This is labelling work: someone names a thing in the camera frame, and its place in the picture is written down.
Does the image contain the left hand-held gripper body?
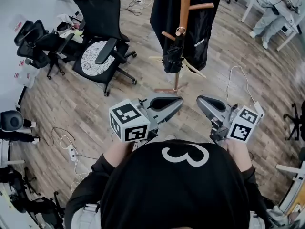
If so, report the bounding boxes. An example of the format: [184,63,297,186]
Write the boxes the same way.
[109,98,159,143]

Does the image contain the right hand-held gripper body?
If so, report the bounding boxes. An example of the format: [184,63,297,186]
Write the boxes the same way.
[209,103,260,145]

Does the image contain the black umbrella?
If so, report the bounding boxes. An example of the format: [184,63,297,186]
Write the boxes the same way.
[162,26,187,74]

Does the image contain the wooden coat rack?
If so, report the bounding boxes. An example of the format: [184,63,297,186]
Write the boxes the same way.
[154,0,214,95]

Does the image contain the person's right forearm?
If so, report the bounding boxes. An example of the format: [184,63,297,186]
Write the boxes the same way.
[224,138,255,174]

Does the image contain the person's left forearm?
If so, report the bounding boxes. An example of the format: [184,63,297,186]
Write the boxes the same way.
[102,141,135,169]

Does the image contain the pale wooden clothes hanger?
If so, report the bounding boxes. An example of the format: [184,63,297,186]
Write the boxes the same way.
[148,55,207,79]

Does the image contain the white desk edge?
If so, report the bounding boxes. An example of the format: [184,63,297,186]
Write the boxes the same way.
[275,162,305,213]

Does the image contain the patterned white seat cushion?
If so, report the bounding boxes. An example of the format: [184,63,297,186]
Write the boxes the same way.
[80,40,118,77]

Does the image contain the person's black printed shirt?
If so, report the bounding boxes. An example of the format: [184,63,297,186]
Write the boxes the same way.
[64,139,272,229]

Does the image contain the black hanging garment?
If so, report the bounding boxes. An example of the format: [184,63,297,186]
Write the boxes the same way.
[150,0,225,72]

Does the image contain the white table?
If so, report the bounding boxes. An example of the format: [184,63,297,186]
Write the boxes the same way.
[240,0,305,52]

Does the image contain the tall-backed black office chair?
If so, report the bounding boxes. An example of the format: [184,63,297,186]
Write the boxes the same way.
[72,0,138,97]

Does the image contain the clear plastic bags red labels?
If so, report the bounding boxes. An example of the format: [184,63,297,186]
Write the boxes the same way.
[12,59,41,90]

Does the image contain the white bag and clutter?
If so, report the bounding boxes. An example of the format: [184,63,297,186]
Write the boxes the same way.
[55,13,84,44]

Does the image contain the grey rounded device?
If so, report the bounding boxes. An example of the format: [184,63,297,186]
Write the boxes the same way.
[0,110,41,143]

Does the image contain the clear plastic bag red label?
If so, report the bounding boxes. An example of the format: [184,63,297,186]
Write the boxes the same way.
[13,20,31,33]

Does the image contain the white floor cable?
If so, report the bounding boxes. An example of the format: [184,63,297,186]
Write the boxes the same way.
[225,65,257,104]
[59,135,90,193]

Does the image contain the black floor cable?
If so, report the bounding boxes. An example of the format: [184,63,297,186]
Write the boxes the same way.
[51,126,77,148]

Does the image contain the white table frame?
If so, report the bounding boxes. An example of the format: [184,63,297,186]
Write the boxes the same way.
[0,138,26,167]

